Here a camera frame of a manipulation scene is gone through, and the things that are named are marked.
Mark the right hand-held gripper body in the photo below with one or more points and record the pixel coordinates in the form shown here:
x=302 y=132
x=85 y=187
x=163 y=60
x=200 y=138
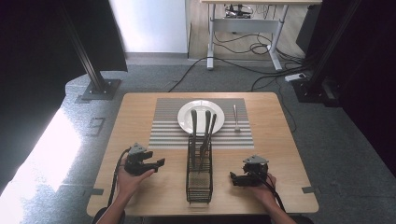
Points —
x=256 y=169

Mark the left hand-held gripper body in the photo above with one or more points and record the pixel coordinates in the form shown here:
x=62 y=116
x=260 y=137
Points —
x=137 y=161

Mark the person's left hand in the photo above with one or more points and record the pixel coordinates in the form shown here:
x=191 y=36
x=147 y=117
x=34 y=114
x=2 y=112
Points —
x=130 y=182

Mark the person's right hand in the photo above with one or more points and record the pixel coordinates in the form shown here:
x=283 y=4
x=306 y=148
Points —
x=264 y=191

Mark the grey striped placemat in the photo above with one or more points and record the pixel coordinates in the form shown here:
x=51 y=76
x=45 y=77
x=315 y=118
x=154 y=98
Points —
x=165 y=124

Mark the grey tape strip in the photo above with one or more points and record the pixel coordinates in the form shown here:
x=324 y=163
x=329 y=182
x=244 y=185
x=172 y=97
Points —
x=93 y=191
x=308 y=189

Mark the white round plate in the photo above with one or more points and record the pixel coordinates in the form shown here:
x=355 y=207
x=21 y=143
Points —
x=186 y=116

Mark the grey floor socket plate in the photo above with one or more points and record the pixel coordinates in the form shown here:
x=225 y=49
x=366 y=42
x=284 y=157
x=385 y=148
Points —
x=96 y=126

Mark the silver fork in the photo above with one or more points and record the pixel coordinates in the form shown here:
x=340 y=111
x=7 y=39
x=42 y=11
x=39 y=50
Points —
x=236 y=118

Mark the black metal stand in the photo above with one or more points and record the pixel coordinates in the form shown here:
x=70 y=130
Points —
x=320 y=68
x=93 y=74

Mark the white power strip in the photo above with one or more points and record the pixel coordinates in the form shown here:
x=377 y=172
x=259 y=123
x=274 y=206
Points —
x=295 y=76

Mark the dark curtain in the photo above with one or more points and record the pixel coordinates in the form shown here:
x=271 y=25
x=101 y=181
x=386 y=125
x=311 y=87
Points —
x=37 y=62
x=370 y=77

